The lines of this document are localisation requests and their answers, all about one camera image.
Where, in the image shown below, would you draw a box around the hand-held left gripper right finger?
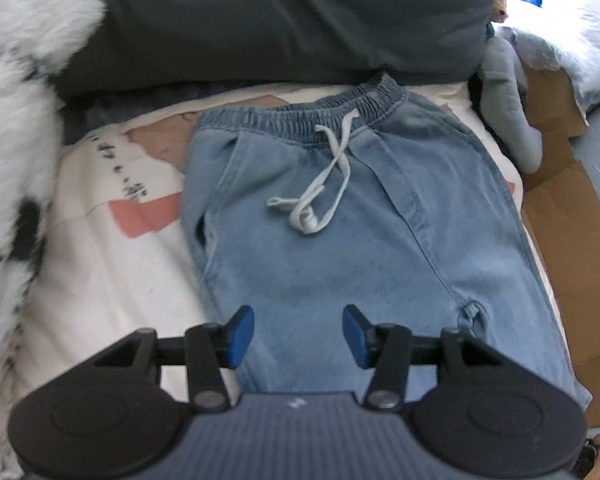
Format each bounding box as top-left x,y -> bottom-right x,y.
342,304 -> 501,409

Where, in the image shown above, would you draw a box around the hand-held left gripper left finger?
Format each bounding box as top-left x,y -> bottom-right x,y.
87,305 -> 256,411

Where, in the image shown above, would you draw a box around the blue denim pants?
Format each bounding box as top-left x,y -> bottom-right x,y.
180,74 -> 593,413

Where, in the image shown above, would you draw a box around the bear print bed sheet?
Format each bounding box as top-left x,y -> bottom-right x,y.
0,80 -> 573,480

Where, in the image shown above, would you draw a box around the flattened cardboard sheet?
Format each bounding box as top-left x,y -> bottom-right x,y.
517,67 -> 600,428

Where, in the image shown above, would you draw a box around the dark grey blanket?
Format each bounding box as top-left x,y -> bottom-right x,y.
62,80 -> 241,146

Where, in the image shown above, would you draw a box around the folded brown fleece cloth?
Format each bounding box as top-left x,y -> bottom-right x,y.
572,432 -> 600,480

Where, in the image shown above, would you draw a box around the grey neck pillow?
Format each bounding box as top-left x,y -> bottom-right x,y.
477,25 -> 546,175

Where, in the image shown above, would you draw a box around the dark grey pillow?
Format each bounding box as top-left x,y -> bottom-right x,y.
55,0 -> 508,98

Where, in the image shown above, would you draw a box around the white spotted fluffy blanket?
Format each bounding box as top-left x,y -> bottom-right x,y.
0,0 -> 106,411

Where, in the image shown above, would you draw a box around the white pillow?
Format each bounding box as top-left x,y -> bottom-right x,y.
500,0 -> 600,111

